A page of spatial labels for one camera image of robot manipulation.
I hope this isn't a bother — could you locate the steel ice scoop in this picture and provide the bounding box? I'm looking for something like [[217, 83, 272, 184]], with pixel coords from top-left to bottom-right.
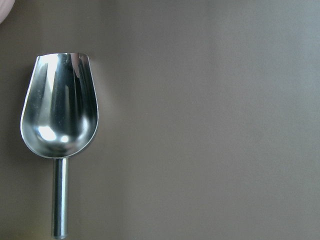
[[20, 52, 99, 240]]

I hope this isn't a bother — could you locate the pink bowl with ice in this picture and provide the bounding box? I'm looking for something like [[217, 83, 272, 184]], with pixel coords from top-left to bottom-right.
[[0, 0, 15, 23]]

